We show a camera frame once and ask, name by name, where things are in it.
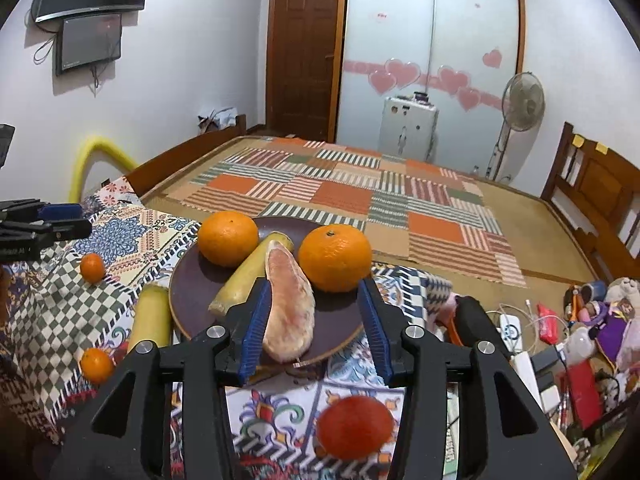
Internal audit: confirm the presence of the red tomato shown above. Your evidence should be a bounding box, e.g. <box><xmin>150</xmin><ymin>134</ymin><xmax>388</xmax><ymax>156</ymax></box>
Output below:
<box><xmin>316</xmin><ymin>396</ymin><xmax>395</xmax><ymax>462</ymax></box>

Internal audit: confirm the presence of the black orange glasses case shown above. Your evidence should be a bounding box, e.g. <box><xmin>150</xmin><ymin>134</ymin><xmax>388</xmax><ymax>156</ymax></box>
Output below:
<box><xmin>446</xmin><ymin>295</ymin><xmax>512</xmax><ymax>360</ymax></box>

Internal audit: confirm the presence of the purple round plate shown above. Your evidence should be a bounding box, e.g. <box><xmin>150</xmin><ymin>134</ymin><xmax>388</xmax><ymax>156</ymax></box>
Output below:
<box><xmin>169</xmin><ymin>217</ymin><xmax>361</xmax><ymax>370</ymax></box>

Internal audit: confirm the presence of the white power strip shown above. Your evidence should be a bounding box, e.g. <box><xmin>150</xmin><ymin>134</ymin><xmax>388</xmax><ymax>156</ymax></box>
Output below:
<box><xmin>511</xmin><ymin>351</ymin><xmax>544</xmax><ymax>408</ymax></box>

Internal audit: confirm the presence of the yellow sugarcane piece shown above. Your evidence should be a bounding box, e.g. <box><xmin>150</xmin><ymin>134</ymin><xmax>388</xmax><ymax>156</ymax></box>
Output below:
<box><xmin>208</xmin><ymin>231</ymin><xmax>294</xmax><ymax>318</ymax></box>
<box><xmin>127</xmin><ymin>283</ymin><xmax>172</xmax><ymax>353</ymax></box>

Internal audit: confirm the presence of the purple plush toy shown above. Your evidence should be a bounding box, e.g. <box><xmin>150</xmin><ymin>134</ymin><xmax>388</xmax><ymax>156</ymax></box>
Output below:
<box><xmin>586</xmin><ymin>298</ymin><xmax>636</xmax><ymax>367</ymax></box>

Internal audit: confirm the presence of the patchwork patterned cloth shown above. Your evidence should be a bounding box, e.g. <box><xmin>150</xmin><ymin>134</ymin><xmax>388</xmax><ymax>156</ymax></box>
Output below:
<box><xmin>0</xmin><ymin>174</ymin><xmax>454</xmax><ymax>480</ymax></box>

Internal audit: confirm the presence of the wooden bed frame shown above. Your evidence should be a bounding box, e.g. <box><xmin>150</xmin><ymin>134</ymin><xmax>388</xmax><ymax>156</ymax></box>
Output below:
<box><xmin>128</xmin><ymin>126</ymin><xmax>639</xmax><ymax>286</ymax></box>

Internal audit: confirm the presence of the small mandarin orange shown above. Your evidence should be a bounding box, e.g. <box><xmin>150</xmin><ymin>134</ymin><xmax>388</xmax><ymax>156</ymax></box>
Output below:
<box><xmin>80</xmin><ymin>252</ymin><xmax>105</xmax><ymax>285</ymax></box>

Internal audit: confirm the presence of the pink pomelo segment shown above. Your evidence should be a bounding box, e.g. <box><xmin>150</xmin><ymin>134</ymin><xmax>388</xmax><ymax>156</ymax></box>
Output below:
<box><xmin>262</xmin><ymin>242</ymin><xmax>316</xmax><ymax>364</ymax></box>

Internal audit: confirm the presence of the crumpled clothes pile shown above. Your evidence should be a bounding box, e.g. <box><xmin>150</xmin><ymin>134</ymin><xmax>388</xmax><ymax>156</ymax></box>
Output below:
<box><xmin>198</xmin><ymin>106</ymin><xmax>238</xmax><ymax>134</ymax></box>

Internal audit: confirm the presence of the large orange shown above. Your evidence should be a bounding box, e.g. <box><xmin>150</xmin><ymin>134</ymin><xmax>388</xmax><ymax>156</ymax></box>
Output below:
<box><xmin>297</xmin><ymin>224</ymin><xmax>372</xmax><ymax>292</ymax></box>
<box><xmin>198</xmin><ymin>210</ymin><xmax>259</xmax><ymax>268</ymax></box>

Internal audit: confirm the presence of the brown wooden door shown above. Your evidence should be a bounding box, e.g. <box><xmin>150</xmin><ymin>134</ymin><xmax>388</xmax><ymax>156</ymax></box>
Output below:
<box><xmin>266</xmin><ymin>0</ymin><xmax>346</xmax><ymax>142</ymax></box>

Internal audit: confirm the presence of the white standing fan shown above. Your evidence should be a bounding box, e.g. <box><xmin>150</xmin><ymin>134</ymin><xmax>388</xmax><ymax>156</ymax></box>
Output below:
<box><xmin>485</xmin><ymin>72</ymin><xmax>546</xmax><ymax>181</ymax></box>

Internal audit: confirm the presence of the striped patchwork mat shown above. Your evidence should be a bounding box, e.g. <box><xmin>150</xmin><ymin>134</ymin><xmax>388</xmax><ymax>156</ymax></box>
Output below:
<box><xmin>167</xmin><ymin>136</ymin><xmax>525</xmax><ymax>287</ymax></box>

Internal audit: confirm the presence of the yellow foam tube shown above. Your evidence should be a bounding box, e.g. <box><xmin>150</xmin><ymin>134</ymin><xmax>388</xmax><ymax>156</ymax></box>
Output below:
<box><xmin>67</xmin><ymin>134</ymin><xmax>139</xmax><ymax>203</ymax></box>

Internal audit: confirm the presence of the small wall monitor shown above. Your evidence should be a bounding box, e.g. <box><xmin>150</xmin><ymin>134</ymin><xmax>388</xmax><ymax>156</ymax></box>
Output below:
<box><xmin>54</xmin><ymin>13</ymin><xmax>122</xmax><ymax>76</ymax></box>

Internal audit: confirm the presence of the white box appliance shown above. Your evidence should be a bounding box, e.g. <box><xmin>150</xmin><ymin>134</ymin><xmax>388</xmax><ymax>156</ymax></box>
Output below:
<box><xmin>378</xmin><ymin>91</ymin><xmax>439</xmax><ymax>162</ymax></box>

